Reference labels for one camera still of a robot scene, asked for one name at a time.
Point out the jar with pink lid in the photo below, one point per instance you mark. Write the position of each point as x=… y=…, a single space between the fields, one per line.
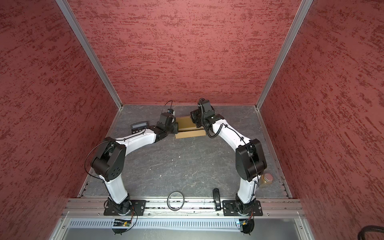
x=265 y=180

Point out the white perforated cable duct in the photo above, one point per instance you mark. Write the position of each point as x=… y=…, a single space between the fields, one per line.
x=170 y=224

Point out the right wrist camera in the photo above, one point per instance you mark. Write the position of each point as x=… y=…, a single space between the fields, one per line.
x=206 y=107

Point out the brown cardboard box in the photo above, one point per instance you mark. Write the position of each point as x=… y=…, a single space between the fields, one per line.
x=188 y=129

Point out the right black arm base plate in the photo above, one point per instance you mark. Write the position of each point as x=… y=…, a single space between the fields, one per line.
x=237 y=208

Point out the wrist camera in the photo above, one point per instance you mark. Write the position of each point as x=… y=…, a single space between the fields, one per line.
x=170 y=111
x=206 y=107

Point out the black desk calculator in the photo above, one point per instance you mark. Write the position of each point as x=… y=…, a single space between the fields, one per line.
x=138 y=127

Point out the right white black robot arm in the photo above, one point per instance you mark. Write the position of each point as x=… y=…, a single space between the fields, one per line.
x=250 y=161

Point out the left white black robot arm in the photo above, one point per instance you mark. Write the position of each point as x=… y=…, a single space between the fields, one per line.
x=109 y=160

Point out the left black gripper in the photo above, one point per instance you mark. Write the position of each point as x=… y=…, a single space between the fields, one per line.
x=175 y=130

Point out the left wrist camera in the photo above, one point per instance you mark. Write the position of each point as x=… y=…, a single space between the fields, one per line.
x=170 y=111

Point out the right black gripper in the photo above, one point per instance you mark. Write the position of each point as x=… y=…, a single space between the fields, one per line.
x=193 y=114

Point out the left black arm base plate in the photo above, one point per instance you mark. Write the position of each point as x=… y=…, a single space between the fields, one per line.
x=126 y=208

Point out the aluminium front rail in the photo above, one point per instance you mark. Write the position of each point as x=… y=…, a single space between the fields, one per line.
x=178 y=207

